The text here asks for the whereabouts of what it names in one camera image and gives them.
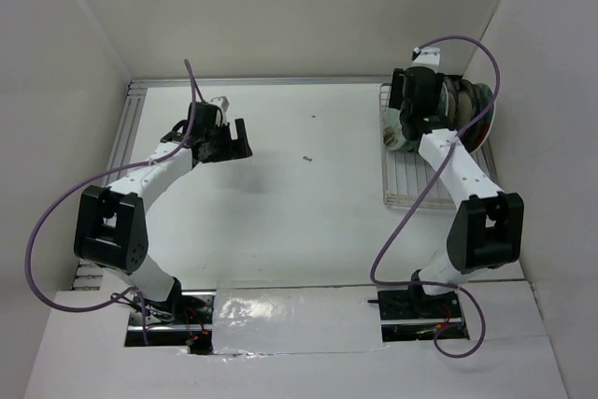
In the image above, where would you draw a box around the mint flower plate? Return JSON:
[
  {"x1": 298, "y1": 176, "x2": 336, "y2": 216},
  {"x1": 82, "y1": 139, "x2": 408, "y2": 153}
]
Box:
[{"x1": 382, "y1": 107, "x2": 413, "y2": 152}]

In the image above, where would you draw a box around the small red teal floral plate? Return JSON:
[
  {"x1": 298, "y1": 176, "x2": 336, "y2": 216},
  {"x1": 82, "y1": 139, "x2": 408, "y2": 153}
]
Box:
[{"x1": 443, "y1": 76, "x2": 459, "y2": 118}]

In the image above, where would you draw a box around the brown rim cream plate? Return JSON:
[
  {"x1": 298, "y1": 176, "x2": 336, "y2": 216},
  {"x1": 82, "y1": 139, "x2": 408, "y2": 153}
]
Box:
[
  {"x1": 467, "y1": 83, "x2": 485, "y2": 134},
  {"x1": 455, "y1": 78, "x2": 473, "y2": 129}
]

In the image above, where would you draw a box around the large red teal floral plate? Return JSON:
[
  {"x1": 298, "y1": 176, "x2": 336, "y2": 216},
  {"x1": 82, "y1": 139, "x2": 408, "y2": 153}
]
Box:
[{"x1": 466, "y1": 116, "x2": 493, "y2": 153}]

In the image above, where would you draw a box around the dark blue blossom plate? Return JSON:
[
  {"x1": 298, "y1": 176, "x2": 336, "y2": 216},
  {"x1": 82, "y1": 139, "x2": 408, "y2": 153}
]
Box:
[{"x1": 475, "y1": 83, "x2": 494, "y2": 126}]

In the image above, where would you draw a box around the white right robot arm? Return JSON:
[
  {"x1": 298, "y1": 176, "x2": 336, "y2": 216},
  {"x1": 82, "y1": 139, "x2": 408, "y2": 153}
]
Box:
[{"x1": 390, "y1": 66, "x2": 524, "y2": 317}]

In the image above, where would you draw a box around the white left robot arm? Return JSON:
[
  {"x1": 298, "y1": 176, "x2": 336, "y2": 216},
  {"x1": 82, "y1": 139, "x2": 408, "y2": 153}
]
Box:
[{"x1": 74, "y1": 96, "x2": 252, "y2": 323}]

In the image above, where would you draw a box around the silver tape sheet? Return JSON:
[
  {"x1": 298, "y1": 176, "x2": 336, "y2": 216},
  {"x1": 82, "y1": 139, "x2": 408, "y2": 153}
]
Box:
[{"x1": 212, "y1": 286, "x2": 383, "y2": 355}]

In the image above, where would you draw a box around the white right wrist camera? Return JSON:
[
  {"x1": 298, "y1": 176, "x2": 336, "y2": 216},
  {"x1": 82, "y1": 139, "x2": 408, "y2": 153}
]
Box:
[{"x1": 411, "y1": 47, "x2": 441, "y2": 72}]

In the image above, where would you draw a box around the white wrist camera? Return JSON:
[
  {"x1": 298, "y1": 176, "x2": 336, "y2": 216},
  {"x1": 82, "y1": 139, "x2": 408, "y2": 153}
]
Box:
[
  {"x1": 411, "y1": 47, "x2": 441, "y2": 72},
  {"x1": 209, "y1": 96, "x2": 230, "y2": 126}
]

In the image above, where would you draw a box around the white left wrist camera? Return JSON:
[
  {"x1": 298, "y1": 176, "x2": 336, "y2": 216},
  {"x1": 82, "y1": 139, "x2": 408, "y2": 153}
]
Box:
[{"x1": 209, "y1": 96, "x2": 230, "y2": 126}]

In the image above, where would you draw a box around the chrome wire dish rack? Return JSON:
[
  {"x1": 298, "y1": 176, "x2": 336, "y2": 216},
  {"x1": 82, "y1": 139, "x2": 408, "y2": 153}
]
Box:
[{"x1": 378, "y1": 83, "x2": 498, "y2": 212}]

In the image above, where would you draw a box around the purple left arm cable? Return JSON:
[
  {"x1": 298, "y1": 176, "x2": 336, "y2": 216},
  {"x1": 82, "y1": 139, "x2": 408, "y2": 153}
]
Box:
[{"x1": 23, "y1": 59, "x2": 211, "y2": 347}]

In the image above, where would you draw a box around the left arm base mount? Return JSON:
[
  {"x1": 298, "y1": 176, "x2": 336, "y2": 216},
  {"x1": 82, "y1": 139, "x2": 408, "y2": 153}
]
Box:
[{"x1": 119, "y1": 291, "x2": 215, "y2": 355}]

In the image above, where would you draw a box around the aluminium rail frame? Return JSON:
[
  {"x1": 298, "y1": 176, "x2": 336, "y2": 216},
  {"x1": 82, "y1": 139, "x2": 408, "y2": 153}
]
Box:
[{"x1": 72, "y1": 78, "x2": 149, "y2": 291}]

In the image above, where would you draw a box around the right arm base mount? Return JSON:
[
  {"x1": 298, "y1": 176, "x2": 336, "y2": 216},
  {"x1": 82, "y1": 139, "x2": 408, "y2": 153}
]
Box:
[{"x1": 367, "y1": 289, "x2": 469, "y2": 343}]

